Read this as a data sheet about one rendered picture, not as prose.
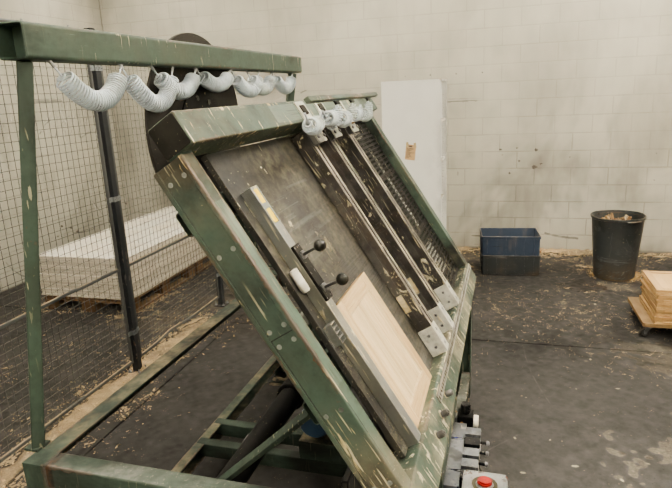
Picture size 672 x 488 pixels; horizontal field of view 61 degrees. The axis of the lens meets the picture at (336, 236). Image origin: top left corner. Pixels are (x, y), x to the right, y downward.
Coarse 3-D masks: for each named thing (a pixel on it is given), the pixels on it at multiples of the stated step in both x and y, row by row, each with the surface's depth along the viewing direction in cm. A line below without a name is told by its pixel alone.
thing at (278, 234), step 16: (256, 208) 175; (272, 224) 174; (272, 240) 176; (288, 240) 176; (288, 256) 175; (304, 272) 175; (320, 304) 176; (336, 320) 176; (352, 336) 179; (352, 352) 177; (368, 368) 177; (368, 384) 179; (384, 384) 180; (384, 400) 178; (400, 416) 178; (400, 432) 180; (416, 432) 181
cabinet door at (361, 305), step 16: (352, 288) 203; (368, 288) 215; (336, 304) 188; (352, 304) 196; (368, 304) 208; (384, 304) 219; (352, 320) 189; (368, 320) 201; (384, 320) 212; (368, 336) 194; (384, 336) 205; (400, 336) 216; (368, 352) 187; (384, 352) 198; (400, 352) 209; (416, 352) 221; (384, 368) 191; (400, 368) 202; (416, 368) 214; (400, 384) 195; (416, 384) 206; (400, 400) 188; (416, 400) 198; (416, 416) 192
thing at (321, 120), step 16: (320, 96) 204; (336, 96) 222; (352, 96) 243; (368, 96) 272; (304, 112) 197; (320, 112) 213; (336, 112) 226; (368, 112) 275; (304, 128) 204; (320, 128) 205
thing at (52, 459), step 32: (224, 320) 334; (128, 384) 248; (256, 384) 380; (288, 384) 255; (96, 416) 224; (224, 416) 332; (288, 416) 241; (64, 448) 204; (192, 448) 303; (320, 448) 285; (32, 480) 197; (64, 480) 193; (96, 480) 189; (128, 480) 185; (160, 480) 184; (192, 480) 183; (224, 480) 183; (352, 480) 178
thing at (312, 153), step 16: (304, 144) 231; (320, 160) 231; (320, 176) 233; (336, 176) 235; (336, 192) 232; (336, 208) 234; (352, 208) 232; (352, 224) 234; (368, 224) 236; (368, 240) 234; (368, 256) 235; (384, 256) 233; (384, 272) 235; (400, 272) 237; (400, 288) 235; (416, 304) 235; (416, 320) 236; (432, 320) 239; (432, 336) 236; (432, 352) 238
